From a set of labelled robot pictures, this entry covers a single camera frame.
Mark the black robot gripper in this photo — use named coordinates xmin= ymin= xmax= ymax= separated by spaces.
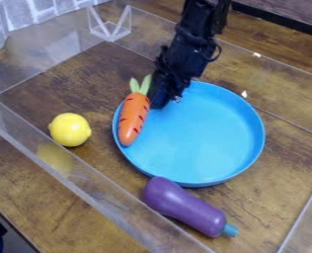
xmin=148 ymin=25 xmax=222 ymax=109

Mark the orange toy carrot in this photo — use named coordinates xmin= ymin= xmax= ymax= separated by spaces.
xmin=118 ymin=74 xmax=152 ymax=146

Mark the blue plastic plate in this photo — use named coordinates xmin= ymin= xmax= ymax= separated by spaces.
xmin=118 ymin=81 xmax=265 ymax=188

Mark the yellow toy lemon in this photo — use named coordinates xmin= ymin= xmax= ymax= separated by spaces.
xmin=48 ymin=113 xmax=91 ymax=147

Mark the purple toy eggplant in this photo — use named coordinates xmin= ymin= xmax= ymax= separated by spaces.
xmin=143 ymin=177 xmax=239 ymax=237

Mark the clear acrylic enclosure wall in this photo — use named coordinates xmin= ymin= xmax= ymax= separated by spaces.
xmin=0 ymin=0 xmax=312 ymax=253

